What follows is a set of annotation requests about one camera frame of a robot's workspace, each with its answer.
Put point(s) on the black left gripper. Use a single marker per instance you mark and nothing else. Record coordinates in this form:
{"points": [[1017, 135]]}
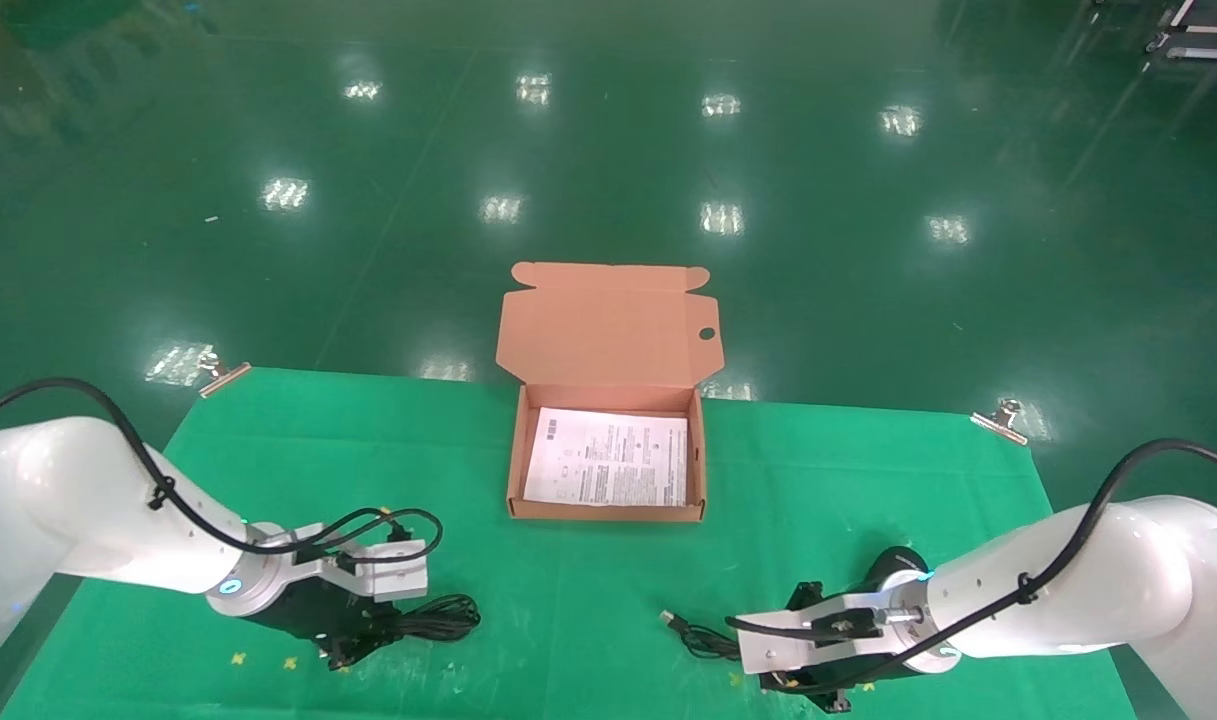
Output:
{"points": [[318, 615]]}

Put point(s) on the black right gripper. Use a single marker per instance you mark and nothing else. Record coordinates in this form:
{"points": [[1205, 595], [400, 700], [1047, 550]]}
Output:
{"points": [[898, 570]]}

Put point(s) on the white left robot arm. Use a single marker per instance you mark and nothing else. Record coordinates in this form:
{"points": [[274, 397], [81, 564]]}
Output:
{"points": [[68, 500]]}

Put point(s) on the open brown cardboard box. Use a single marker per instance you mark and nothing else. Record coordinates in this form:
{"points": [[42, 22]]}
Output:
{"points": [[608, 335]]}

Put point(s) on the green table mat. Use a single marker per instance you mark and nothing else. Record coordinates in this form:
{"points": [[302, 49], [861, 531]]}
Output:
{"points": [[568, 600]]}

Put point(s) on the metal binder clip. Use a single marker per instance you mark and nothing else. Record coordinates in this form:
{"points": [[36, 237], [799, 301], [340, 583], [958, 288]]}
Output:
{"points": [[1000, 422], [223, 380]]}

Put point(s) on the white printed instruction sheet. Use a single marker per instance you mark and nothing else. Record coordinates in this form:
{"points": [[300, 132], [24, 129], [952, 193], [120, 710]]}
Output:
{"points": [[608, 455]]}

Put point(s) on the white wheeled metal cart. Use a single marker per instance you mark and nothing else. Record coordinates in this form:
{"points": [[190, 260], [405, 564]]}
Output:
{"points": [[1203, 30]]}

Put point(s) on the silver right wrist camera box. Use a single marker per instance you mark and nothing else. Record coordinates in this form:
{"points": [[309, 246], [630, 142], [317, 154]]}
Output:
{"points": [[778, 645]]}

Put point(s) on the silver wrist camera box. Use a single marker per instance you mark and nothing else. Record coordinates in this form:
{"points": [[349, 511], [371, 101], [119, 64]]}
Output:
{"points": [[393, 578], [778, 645]]}

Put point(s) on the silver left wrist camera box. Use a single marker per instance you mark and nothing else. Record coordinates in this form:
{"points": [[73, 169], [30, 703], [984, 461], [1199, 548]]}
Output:
{"points": [[393, 578]]}

